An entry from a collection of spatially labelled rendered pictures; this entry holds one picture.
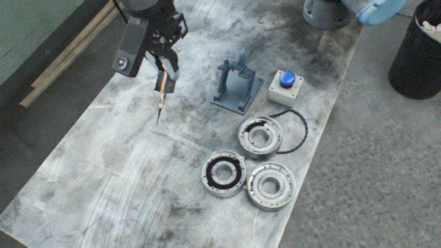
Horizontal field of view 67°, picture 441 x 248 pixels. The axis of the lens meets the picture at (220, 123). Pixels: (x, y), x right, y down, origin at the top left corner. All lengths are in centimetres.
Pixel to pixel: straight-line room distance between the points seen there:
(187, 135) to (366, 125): 122
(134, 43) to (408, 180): 147
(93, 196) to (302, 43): 70
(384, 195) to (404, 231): 17
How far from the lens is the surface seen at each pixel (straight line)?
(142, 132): 88
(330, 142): 178
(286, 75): 85
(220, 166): 77
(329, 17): 106
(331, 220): 163
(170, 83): 76
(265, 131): 81
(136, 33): 65
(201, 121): 86
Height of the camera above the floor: 153
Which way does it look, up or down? 59 degrees down
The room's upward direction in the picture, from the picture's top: 8 degrees counter-clockwise
